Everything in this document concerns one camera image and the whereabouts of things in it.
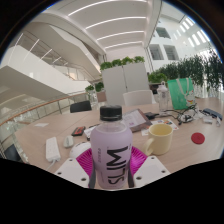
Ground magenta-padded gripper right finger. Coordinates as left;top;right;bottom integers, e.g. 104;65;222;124
127;145;172;188

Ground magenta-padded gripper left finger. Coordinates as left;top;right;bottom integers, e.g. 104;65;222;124
54;147;98;189

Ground lilac drink bottle black cap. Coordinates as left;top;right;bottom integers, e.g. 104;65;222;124
89;104;134;190

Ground clear plastic water bottle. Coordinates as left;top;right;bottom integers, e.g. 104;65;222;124
156;80;170;113

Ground small white charger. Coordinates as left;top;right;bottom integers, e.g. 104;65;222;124
63;134;75;149

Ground pale yellow mug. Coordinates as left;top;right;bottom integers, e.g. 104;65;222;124
143;123;174;157

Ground small red black box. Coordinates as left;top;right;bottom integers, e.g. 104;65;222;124
71;125;87;137

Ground white box with dark dots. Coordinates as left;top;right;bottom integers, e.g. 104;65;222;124
84;123;101;139

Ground black power adapter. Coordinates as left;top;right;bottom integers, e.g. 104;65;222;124
143;111;160;120

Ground flat round red coaster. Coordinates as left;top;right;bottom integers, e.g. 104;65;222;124
190;132;206;145

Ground black and red chair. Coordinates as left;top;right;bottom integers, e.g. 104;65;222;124
3;143;23;163

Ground white chair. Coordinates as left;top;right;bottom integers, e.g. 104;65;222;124
122;89;156;108

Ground white paper card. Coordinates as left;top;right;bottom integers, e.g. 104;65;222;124
202;115;214;124

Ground green tote bag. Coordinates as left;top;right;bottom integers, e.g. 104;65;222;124
166;77;196;111

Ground potted green plant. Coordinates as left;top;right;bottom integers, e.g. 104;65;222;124
85;84;97;102
94;81;107;103

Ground white cabinet with plants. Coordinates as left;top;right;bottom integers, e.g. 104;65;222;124
99;55;150;107

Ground row of green plants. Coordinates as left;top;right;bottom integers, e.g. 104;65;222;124
148;46;224;101

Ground ceiling light strips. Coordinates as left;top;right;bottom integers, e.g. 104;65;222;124
68;0;149;51

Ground tangled black cables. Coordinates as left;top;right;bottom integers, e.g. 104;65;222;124
164;104;201;126

